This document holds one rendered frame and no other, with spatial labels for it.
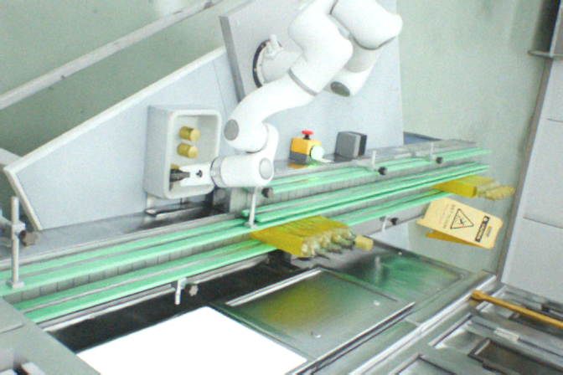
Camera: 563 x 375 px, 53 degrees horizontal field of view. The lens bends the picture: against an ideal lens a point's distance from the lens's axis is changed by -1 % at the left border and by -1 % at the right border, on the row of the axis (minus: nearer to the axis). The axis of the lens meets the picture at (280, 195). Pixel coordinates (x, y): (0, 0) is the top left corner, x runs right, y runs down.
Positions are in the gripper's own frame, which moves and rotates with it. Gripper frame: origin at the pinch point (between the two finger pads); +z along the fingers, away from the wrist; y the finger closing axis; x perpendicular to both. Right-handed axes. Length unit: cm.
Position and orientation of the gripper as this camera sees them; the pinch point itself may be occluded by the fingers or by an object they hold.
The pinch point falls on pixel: (177, 175)
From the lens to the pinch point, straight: 147.5
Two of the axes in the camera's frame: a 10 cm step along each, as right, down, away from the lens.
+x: -0.8, -9.9, -0.7
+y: 5.9, -1.0, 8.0
